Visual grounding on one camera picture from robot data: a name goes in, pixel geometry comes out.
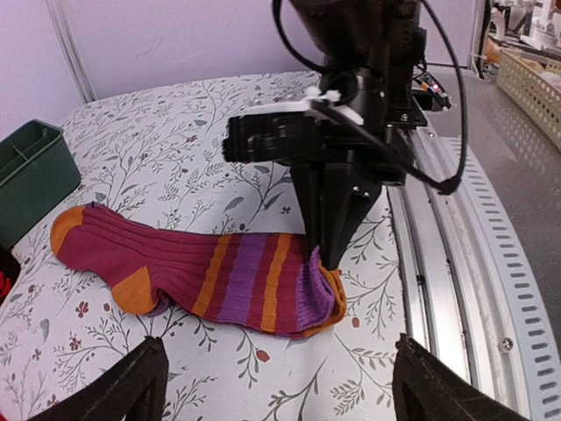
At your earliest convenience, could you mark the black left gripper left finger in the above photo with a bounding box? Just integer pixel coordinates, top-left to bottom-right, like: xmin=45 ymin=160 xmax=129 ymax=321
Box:
xmin=33 ymin=336 xmax=169 ymax=421

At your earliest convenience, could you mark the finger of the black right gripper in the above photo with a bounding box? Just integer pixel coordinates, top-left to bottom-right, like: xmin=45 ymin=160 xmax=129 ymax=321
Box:
xmin=320 ymin=163 xmax=380 ymax=270
xmin=290 ymin=162 xmax=328 ymax=259

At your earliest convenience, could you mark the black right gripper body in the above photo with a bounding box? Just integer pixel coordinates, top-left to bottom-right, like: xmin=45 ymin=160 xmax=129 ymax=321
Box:
xmin=223 ymin=67 xmax=427 ymax=187

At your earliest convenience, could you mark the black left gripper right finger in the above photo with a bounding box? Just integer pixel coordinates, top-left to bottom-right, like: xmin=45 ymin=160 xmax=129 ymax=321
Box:
xmin=392 ymin=333 xmax=524 ymax=421

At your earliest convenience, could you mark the maroon striped sock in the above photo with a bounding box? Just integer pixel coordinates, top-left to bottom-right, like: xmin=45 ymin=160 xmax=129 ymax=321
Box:
xmin=51 ymin=203 xmax=347 ymax=339

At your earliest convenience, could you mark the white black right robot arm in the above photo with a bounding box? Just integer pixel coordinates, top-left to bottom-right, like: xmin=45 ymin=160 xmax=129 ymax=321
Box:
xmin=223 ymin=1 xmax=426 ymax=269

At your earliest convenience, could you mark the floral patterned table mat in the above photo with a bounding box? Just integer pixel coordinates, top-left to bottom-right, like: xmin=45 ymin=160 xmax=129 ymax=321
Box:
xmin=1 ymin=72 xmax=406 ymax=420

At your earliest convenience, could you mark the red rolled sock in bin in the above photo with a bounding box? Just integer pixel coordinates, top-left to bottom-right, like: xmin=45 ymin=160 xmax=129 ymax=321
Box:
xmin=0 ymin=271 xmax=12 ymax=303

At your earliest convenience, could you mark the beige perforated basket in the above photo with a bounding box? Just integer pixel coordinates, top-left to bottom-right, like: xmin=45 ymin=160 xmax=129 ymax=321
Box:
xmin=497 ymin=49 xmax=560 ymax=149

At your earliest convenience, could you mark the green divided organizer bin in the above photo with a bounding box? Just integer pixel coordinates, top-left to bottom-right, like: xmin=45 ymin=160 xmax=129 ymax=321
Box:
xmin=1 ymin=119 xmax=82 ymax=249

